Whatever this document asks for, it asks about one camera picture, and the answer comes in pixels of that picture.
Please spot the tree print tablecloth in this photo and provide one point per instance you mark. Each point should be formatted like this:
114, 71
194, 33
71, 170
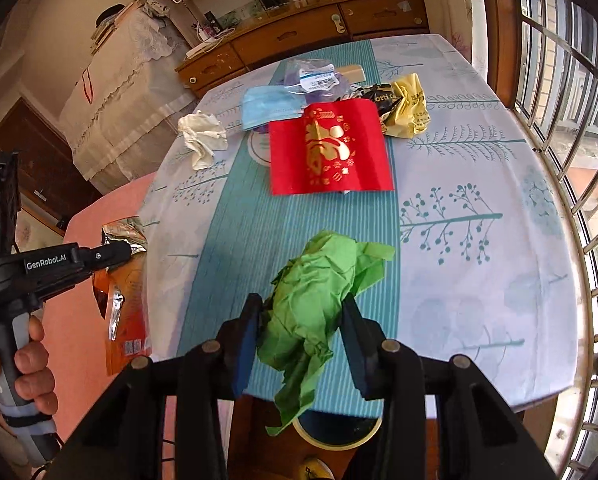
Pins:
479, 185

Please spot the person's left hand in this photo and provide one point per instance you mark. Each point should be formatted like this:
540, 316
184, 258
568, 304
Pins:
36, 385

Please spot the clear plastic bag with label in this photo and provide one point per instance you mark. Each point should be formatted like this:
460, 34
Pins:
309, 72

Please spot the brown wooden door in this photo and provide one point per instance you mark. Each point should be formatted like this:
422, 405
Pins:
29, 135

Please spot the yellow plastic wrapper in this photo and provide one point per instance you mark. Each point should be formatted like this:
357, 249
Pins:
409, 110

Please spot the beige cardboard box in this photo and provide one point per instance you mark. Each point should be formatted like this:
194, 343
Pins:
353, 72

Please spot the white lace cover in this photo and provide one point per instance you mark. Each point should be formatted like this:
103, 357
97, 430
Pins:
124, 85

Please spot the wooden sideboard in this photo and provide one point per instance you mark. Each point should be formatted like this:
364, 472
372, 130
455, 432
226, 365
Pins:
379, 15

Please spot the blue bin with cream rim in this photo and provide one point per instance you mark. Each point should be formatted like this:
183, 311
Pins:
339, 430

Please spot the black snack wrapper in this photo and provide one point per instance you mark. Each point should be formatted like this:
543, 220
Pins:
384, 97

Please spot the blue face mask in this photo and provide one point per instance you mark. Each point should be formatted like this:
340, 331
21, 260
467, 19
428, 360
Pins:
264, 107

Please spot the yellow knitted shoe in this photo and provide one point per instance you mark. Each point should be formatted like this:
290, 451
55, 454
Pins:
316, 470

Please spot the orange foil bag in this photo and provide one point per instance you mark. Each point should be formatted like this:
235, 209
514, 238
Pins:
129, 310

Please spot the red envelope with gold print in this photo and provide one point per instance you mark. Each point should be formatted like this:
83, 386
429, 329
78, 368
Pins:
289, 160

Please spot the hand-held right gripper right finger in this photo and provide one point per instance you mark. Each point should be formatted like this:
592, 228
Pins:
356, 360

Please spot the green paper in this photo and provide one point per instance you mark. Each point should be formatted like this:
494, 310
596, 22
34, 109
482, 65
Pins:
304, 310

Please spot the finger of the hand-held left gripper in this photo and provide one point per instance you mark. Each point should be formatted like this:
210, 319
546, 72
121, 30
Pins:
106, 254

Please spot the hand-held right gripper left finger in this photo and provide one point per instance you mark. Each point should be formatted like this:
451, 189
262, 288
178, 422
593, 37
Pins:
241, 355

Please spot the white tissue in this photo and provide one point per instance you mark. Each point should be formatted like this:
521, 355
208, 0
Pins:
201, 135

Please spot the metal window grille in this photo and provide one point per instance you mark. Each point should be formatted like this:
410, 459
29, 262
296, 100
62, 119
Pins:
588, 310

